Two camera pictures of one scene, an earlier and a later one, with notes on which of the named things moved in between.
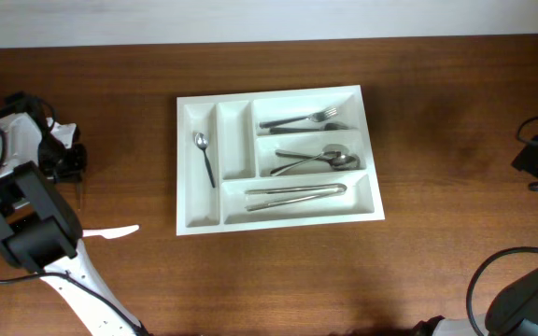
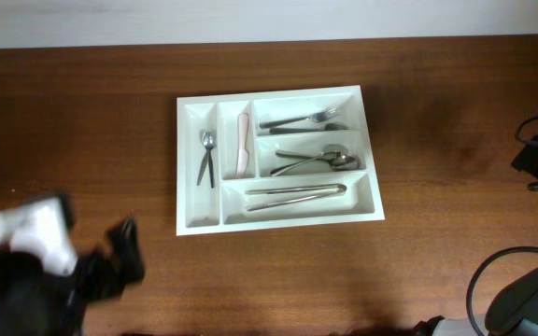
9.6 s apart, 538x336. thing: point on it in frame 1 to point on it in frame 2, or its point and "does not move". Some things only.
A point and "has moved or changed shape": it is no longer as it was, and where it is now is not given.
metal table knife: (316, 189) does not move
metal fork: (317, 117) does not move
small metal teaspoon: (78, 195) to (208, 140)
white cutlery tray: (275, 159) does not move
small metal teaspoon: (202, 141) has moved or changed shape
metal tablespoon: (343, 161) does not move
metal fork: (324, 128) does not move
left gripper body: (66, 161) to (107, 272)
